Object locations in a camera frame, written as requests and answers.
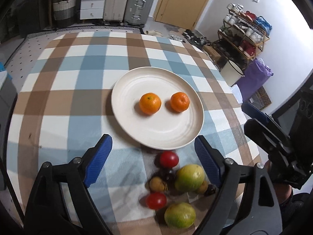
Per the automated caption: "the brown longan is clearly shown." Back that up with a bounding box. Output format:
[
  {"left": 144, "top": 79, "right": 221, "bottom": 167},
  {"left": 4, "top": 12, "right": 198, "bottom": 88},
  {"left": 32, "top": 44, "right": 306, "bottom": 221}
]
[
  {"left": 196, "top": 180, "right": 209, "bottom": 195},
  {"left": 149, "top": 177, "right": 168, "bottom": 193}
]

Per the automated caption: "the large green passion fruit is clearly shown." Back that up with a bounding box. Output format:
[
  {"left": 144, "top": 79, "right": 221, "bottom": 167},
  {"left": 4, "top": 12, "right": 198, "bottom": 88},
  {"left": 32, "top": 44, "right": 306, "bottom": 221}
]
[{"left": 174, "top": 164, "right": 205, "bottom": 193}]

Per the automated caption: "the dark plum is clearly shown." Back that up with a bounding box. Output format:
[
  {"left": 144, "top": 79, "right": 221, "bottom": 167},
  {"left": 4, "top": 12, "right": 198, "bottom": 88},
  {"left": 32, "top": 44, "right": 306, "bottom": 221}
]
[
  {"left": 204, "top": 184, "right": 218, "bottom": 197},
  {"left": 159, "top": 170, "right": 176, "bottom": 185}
]

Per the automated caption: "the red tomato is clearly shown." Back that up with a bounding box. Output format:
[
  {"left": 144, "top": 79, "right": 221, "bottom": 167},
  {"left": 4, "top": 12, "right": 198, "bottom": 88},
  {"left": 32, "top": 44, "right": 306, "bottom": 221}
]
[
  {"left": 145, "top": 192, "right": 167, "bottom": 210},
  {"left": 159, "top": 151, "right": 179, "bottom": 169}
]

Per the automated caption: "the person's right hand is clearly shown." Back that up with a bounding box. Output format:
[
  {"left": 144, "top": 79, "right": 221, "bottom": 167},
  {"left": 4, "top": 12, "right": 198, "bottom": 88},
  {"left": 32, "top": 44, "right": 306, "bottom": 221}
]
[{"left": 265, "top": 160, "right": 293, "bottom": 206}]

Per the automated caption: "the purple bag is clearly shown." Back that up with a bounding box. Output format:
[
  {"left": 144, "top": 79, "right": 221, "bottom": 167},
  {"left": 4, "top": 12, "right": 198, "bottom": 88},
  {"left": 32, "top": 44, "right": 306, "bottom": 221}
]
[{"left": 236, "top": 58, "right": 274, "bottom": 102}]

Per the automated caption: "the white bucket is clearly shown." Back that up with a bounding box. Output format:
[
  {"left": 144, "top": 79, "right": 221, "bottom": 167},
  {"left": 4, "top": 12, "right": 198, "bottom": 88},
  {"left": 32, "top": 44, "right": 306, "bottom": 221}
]
[{"left": 220, "top": 60, "right": 245, "bottom": 87}]

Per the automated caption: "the cardboard box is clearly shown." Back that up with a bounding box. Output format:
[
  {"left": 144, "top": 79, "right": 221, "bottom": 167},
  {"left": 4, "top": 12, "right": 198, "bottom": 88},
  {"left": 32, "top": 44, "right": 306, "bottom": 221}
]
[{"left": 203, "top": 45, "right": 222, "bottom": 62}]

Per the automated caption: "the right orange mandarin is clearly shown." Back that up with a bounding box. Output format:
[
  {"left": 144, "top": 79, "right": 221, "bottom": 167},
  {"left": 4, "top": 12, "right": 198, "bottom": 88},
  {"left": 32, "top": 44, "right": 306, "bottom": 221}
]
[{"left": 170, "top": 92, "right": 190, "bottom": 112}]

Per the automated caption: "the orange mandarin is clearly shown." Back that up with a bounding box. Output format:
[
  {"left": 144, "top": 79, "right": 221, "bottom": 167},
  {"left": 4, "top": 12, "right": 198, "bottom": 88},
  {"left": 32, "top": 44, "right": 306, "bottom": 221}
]
[
  {"left": 170, "top": 92, "right": 190, "bottom": 112},
  {"left": 139, "top": 92, "right": 162, "bottom": 116}
]

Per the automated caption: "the left orange mandarin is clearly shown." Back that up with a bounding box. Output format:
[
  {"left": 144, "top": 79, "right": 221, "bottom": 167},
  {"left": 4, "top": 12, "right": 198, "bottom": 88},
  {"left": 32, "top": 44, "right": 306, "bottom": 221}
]
[{"left": 139, "top": 92, "right": 162, "bottom": 116}]

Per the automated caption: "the shoe rack with shoes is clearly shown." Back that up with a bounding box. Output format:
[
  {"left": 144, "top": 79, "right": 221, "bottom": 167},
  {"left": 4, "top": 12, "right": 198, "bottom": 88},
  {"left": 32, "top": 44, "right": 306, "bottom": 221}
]
[{"left": 214, "top": 3, "right": 273, "bottom": 68}]

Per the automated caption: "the cream round plate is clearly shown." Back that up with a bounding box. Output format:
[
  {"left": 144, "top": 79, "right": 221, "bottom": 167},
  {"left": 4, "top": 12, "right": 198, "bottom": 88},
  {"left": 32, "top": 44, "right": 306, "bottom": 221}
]
[{"left": 111, "top": 67, "right": 204, "bottom": 151}]

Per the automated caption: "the wooden door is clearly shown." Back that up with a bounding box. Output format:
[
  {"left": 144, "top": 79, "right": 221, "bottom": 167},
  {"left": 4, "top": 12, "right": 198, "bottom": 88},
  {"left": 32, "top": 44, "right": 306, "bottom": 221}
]
[{"left": 153, "top": 0, "right": 209, "bottom": 30}]

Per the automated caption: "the woven laundry basket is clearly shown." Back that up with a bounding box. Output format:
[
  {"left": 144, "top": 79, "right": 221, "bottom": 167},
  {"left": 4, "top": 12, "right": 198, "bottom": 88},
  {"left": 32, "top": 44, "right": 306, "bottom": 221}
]
[{"left": 52, "top": 0, "right": 76, "bottom": 28}]

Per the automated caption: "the silver suitcase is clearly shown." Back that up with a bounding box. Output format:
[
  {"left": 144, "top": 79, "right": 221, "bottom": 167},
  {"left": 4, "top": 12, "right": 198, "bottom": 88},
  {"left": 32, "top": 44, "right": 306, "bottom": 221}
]
[{"left": 124, "top": 0, "right": 154, "bottom": 28}]

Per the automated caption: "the beige suitcase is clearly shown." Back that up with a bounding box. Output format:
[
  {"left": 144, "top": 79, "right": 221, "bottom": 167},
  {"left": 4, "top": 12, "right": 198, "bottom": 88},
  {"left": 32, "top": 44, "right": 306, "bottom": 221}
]
[{"left": 103, "top": 0, "right": 127, "bottom": 22}]

